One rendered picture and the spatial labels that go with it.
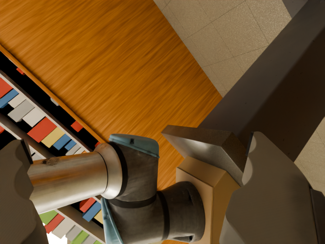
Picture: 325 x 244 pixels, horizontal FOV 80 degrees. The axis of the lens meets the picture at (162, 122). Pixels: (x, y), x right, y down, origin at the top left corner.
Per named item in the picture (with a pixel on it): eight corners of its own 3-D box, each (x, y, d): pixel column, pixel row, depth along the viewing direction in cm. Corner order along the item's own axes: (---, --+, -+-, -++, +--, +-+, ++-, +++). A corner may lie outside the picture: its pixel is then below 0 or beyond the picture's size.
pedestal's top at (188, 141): (220, 181, 77) (214, 190, 76) (168, 124, 68) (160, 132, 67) (305, 223, 47) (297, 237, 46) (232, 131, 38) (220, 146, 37)
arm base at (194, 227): (177, 226, 60) (146, 233, 56) (177, 176, 61) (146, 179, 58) (206, 253, 46) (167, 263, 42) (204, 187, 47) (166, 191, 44)
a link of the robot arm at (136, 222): (147, 223, 56) (97, 232, 51) (150, 177, 55) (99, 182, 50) (162, 254, 45) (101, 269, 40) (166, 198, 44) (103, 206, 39)
